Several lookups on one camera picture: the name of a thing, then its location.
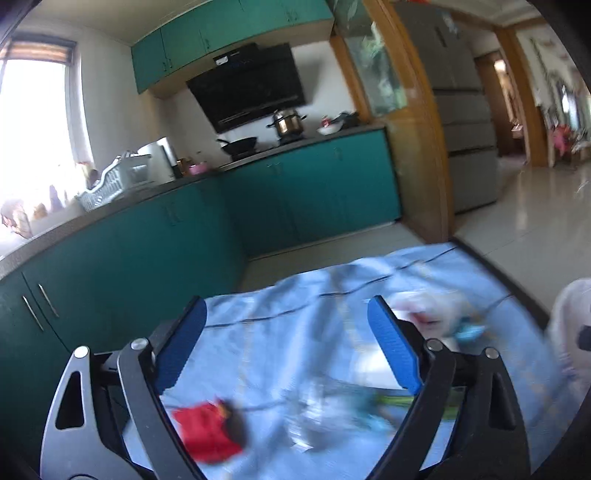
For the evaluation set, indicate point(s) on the pink bowl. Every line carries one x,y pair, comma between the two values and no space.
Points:
197,169

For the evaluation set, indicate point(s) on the white kitchen appliance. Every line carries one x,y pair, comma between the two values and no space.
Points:
159,159

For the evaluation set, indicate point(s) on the black range hood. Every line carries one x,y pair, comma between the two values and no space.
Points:
249,87

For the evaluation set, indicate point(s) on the red wrapper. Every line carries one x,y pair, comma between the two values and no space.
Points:
205,429

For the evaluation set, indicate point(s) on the steel cooking pot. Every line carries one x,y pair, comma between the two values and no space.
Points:
288,124

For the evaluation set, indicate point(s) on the grey kitchen countertop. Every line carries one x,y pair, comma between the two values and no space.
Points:
115,207

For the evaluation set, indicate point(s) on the kitchen window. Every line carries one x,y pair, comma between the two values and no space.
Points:
34,134

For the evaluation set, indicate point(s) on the wooden door frame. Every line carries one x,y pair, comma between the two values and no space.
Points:
425,138

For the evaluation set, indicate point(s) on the wooden room door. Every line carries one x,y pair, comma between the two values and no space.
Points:
501,110

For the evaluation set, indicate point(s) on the wooden pillar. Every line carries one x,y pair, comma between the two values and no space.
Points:
531,101

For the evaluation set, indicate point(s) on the glass sliding door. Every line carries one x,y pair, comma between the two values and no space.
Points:
378,74

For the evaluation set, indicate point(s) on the black wok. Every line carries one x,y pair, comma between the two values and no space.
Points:
240,145

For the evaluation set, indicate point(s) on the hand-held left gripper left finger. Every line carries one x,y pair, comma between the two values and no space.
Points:
182,346

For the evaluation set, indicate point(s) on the blue glove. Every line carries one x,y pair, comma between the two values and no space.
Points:
468,331

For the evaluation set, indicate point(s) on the blue checked tablecloth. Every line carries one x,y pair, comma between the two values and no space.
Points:
286,332

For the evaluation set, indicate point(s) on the white plastic bag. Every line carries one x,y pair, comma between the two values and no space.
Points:
434,309

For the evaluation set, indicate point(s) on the black casserole pot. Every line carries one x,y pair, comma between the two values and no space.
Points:
348,121

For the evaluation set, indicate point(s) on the white bowl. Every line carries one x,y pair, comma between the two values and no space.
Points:
328,130

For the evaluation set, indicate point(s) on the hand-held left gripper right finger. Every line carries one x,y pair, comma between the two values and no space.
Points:
395,346

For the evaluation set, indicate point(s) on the teal base cabinets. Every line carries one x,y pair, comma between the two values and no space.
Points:
318,189
129,267

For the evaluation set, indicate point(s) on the trash bin with white bag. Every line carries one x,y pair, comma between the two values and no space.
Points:
570,314

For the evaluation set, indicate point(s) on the teal wall cabinets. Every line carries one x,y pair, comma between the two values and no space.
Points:
221,37

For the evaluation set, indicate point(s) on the dark wooden armchairs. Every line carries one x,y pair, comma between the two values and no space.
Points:
572,143

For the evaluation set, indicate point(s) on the white dish rack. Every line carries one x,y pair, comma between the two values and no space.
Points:
113,184

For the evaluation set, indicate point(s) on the grey refrigerator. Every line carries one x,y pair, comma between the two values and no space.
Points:
466,115

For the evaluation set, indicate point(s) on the green vegetable leaves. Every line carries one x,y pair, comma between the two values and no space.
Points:
383,399

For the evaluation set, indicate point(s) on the clear plastic wrapper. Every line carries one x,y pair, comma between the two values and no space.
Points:
314,415

